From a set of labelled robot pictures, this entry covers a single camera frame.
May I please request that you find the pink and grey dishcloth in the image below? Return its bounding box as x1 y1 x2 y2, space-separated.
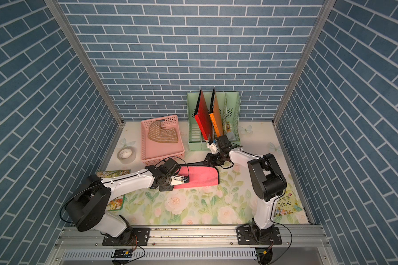
174 165 220 189

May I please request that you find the brown striped dishcloth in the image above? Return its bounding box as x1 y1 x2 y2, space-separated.
148 120 179 144

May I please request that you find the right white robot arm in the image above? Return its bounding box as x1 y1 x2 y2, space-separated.
203 135 287 246

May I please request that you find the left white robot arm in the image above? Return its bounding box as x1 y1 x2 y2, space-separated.
63 158 190 246

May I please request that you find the light blue cloth in organizer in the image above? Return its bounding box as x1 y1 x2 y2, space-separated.
226 131 237 141

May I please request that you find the pink plastic basket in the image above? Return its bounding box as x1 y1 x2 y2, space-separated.
140 115 185 165

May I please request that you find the orange folder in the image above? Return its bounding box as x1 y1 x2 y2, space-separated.
209 89 224 137

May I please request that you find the clear tape roll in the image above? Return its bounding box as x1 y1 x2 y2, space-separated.
117 146 137 165

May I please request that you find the red folder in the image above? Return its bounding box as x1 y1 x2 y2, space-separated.
194 90 213 142

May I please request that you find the left illustrated picture book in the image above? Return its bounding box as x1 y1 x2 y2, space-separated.
96 170 130 211

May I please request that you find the illustrated picture book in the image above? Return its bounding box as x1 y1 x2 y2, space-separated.
275 189 303 216
96 170 130 211

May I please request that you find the green file organizer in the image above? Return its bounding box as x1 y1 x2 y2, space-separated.
186 91 242 152

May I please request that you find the right illustrated picture book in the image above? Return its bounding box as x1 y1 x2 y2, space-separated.
275 189 303 216

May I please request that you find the small black circuit board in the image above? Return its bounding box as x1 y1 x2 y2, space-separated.
111 249 134 259

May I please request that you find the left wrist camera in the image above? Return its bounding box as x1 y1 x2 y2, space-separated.
170 175 190 186

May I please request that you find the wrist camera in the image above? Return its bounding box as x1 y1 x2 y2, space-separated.
207 141 220 155
170 175 190 186

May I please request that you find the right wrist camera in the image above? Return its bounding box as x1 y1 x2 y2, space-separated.
207 141 220 155

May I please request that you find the white slotted cable duct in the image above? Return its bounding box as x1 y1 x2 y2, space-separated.
62 248 256 261

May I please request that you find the aluminium mounting rail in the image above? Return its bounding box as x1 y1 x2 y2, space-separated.
55 225 329 249

